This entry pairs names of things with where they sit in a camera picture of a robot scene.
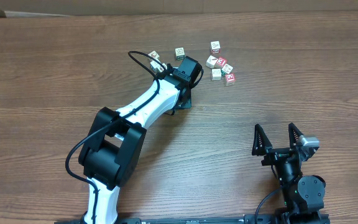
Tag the wooden block round picture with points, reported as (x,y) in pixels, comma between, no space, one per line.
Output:
(163,66)

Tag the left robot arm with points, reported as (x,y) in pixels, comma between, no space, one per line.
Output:
(111,150)

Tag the wooden block brown picture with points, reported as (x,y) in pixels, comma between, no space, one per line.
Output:
(154,55)

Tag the wooden block red side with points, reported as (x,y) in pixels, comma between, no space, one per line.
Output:
(215,47)

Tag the wooden block brush picture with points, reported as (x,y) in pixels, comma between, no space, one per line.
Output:
(211,62)

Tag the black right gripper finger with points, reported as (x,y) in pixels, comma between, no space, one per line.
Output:
(295,136)
(261,145)

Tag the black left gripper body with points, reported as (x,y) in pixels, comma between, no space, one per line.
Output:
(187,101)

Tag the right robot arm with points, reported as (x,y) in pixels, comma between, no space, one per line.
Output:
(303,194)

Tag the wooden block green side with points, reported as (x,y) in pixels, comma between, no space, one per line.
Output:
(179,53)

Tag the wooden block teal side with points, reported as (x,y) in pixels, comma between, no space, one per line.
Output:
(226,69)

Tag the wooden block pretzel picture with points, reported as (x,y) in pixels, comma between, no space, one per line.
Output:
(216,74)

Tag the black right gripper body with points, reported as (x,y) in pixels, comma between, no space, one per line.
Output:
(276,156)

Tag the wooden block letter blue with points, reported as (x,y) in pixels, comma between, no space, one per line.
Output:
(155,66)

